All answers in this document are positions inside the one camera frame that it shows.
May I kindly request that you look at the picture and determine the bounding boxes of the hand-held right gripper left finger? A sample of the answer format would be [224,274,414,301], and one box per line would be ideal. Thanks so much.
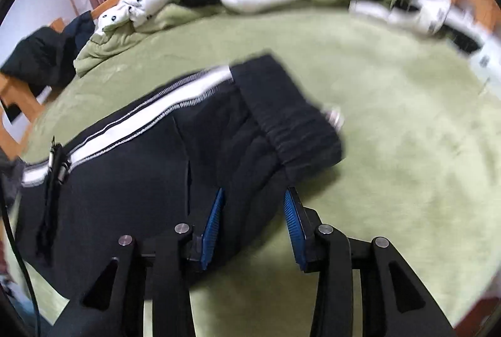
[59,187,227,337]

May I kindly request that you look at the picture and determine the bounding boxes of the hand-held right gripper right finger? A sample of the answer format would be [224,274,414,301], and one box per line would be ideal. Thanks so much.
[284,186,458,337]

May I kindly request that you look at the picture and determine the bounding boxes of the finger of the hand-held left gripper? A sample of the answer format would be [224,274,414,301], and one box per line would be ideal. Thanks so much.
[37,135,73,267]

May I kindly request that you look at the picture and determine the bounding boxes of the black pants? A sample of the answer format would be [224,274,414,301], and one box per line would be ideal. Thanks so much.
[13,54,346,322]

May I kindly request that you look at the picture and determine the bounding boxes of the black jacket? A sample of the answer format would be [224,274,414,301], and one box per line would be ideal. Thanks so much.
[0,26,75,95]

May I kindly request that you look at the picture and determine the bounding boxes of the crumpled green blanket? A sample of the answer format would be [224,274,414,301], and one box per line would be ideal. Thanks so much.
[74,3,235,77]

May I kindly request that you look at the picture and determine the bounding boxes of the navy jacket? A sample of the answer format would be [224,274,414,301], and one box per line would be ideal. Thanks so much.
[63,10,96,60]

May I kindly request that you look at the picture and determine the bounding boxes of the wooden bed frame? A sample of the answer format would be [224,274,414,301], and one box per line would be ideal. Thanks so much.
[0,0,501,161]

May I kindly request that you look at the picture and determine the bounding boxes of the black cable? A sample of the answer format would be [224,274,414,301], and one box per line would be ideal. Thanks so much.
[0,181,42,337]

